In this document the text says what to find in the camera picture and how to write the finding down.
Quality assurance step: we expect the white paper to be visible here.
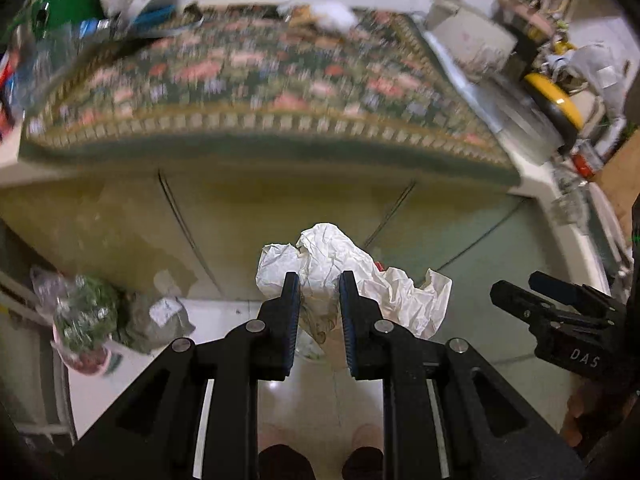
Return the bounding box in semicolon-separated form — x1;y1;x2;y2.
255;222;454;340

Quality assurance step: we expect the white foam fruit net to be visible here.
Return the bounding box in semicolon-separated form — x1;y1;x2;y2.
309;1;358;34

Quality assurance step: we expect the person right hand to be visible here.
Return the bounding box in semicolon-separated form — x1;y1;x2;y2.
560;382;600;448

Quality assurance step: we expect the grey bag on floor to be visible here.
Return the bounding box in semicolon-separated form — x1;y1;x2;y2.
118;292;195;354

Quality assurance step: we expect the grey dish rag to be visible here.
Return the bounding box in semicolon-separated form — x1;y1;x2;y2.
551;166;590;234

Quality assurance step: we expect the wooden cutting board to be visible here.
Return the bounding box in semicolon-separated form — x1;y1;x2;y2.
594;129;640;243

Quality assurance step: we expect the bag of green vegetables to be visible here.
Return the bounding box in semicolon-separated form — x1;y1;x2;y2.
29;266;122;376

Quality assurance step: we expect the stainless steel pot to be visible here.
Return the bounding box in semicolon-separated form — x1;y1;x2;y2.
476;78;564;166

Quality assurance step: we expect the yellow lid black pot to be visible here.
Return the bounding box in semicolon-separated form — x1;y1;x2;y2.
521;72;585;155

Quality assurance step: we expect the grey hanging cloth bag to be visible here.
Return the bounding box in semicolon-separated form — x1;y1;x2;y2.
570;44;626;122

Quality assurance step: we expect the white rice cooker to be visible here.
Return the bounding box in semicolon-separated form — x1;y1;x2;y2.
425;0;518;80

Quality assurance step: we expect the floral green table mat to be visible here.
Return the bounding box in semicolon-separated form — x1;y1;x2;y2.
21;6;520;188

